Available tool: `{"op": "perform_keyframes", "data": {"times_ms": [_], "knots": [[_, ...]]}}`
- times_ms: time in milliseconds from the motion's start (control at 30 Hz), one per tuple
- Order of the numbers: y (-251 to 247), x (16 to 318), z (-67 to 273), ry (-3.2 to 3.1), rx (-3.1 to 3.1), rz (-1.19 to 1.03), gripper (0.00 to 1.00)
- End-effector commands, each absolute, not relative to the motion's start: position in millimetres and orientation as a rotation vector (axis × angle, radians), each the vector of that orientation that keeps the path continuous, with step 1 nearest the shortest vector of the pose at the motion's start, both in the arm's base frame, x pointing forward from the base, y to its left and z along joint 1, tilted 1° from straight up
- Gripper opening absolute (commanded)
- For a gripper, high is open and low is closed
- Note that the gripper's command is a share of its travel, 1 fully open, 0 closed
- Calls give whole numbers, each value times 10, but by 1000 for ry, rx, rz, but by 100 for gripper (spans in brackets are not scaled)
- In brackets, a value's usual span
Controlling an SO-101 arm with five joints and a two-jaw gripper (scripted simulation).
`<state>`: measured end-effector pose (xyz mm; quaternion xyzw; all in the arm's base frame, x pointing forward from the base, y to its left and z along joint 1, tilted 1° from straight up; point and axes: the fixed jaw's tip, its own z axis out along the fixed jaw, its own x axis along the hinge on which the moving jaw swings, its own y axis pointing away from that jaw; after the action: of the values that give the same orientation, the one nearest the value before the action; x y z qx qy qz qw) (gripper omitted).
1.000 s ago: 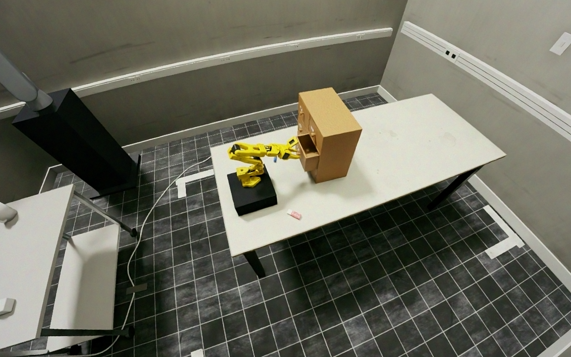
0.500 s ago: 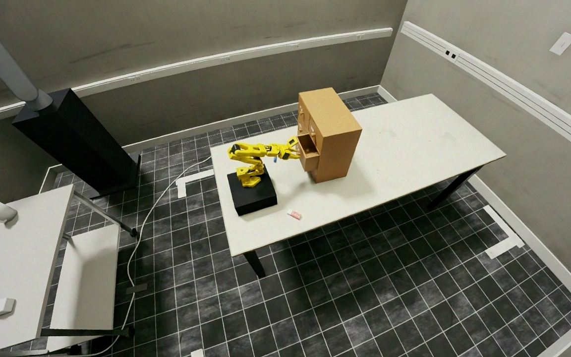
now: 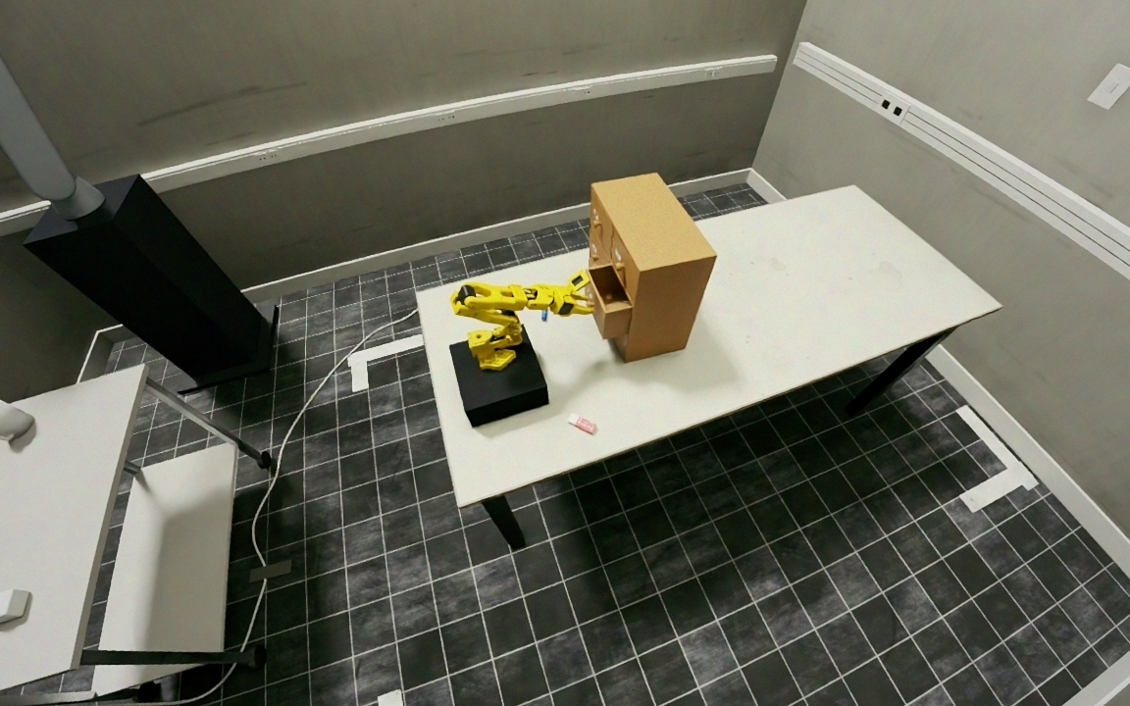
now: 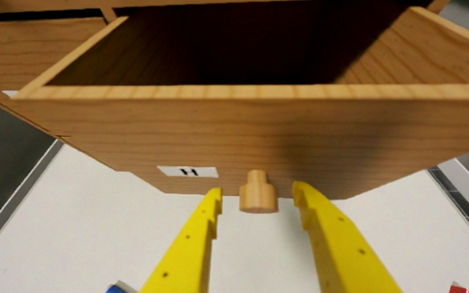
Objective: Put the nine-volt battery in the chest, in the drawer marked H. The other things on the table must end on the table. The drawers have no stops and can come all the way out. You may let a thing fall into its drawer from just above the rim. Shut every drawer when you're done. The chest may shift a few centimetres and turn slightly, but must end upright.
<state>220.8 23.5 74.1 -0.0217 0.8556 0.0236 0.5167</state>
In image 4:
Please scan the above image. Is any brown wooden chest of drawers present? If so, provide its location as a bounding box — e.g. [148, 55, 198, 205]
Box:
[0, 0, 450, 172]

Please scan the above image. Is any blue aa battery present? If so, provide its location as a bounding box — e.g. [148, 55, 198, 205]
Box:
[103, 284, 125, 293]

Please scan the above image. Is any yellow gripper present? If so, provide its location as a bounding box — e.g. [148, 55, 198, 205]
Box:
[138, 181, 404, 293]

